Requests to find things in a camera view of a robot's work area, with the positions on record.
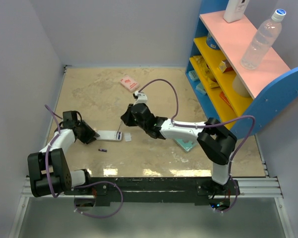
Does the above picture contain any white remote control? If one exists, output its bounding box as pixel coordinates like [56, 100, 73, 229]
[97, 130, 117, 141]

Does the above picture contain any white battery cover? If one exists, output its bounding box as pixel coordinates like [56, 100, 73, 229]
[124, 132, 132, 142]

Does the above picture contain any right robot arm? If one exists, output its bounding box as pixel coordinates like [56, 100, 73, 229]
[120, 103, 237, 195]

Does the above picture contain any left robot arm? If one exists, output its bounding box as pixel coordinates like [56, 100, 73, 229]
[27, 111, 98, 197]

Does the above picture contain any white Kamenoko sponge pack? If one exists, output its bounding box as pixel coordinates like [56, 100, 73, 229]
[119, 75, 140, 93]

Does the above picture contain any teal Kamenoko sponge pack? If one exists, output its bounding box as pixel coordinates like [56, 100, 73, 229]
[174, 139, 197, 153]

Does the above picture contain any teal sponge pack on shelf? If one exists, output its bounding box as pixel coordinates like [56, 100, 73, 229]
[188, 70, 200, 82]

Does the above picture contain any yellow snack bag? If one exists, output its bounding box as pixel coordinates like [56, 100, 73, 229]
[193, 56, 219, 88]

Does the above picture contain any orange box on shelf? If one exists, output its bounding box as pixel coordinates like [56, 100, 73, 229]
[219, 91, 233, 110]

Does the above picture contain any small orange white box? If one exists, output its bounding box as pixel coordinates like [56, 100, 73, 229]
[219, 59, 233, 73]

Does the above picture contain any beige cylinder on shelf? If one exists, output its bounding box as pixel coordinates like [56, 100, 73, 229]
[232, 75, 251, 98]

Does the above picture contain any blue can on shelf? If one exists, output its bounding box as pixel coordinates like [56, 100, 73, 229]
[206, 32, 220, 50]

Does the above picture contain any blue shelf unit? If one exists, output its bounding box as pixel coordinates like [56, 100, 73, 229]
[187, 0, 298, 139]

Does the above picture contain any white dispenser bottle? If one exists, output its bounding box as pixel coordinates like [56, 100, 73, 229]
[223, 0, 249, 23]

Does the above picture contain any clear water bottle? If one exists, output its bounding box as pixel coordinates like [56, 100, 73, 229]
[240, 8, 287, 70]

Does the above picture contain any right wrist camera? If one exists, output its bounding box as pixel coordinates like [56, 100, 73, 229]
[133, 91, 148, 105]

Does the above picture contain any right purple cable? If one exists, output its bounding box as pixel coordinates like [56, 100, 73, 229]
[136, 78, 256, 179]

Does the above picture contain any purple cable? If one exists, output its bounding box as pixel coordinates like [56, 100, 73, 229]
[136, 78, 256, 179]
[44, 104, 65, 199]

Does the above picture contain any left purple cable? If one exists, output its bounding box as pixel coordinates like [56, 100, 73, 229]
[44, 104, 65, 199]

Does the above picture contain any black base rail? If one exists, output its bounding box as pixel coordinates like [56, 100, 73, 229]
[65, 177, 240, 207]

